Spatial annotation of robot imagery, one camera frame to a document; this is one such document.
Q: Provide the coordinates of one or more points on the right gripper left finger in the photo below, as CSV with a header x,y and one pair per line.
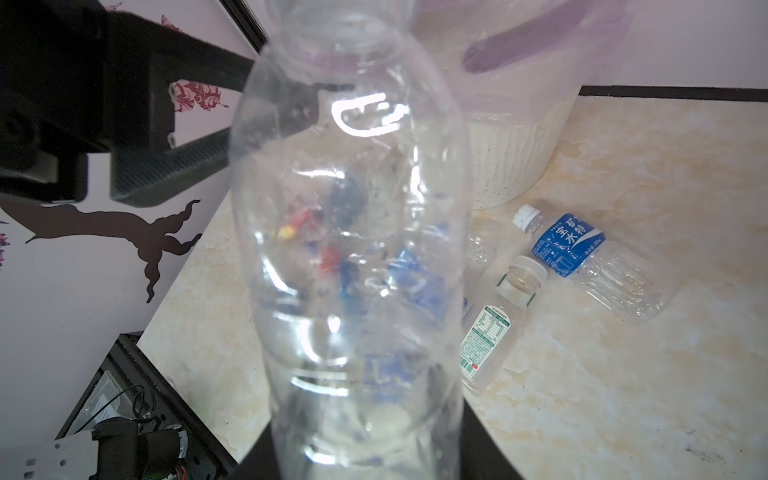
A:
x,y
78,79

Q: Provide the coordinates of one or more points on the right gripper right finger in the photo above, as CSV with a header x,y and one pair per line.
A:
x,y
481,458

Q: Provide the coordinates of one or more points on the clear unlabelled bottle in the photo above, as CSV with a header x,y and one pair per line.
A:
x,y
350,194

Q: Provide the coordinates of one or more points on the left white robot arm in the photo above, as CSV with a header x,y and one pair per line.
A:
x,y
72,456

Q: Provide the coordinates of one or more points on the blue label bottle by bin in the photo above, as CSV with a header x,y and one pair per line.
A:
x,y
620,278

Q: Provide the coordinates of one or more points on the white ribbed trash bin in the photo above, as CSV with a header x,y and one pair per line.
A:
x,y
509,160

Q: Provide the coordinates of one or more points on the green label clear bottle right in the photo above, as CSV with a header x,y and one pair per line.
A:
x,y
493,320

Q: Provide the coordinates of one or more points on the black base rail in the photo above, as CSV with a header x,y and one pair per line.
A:
x,y
127,385

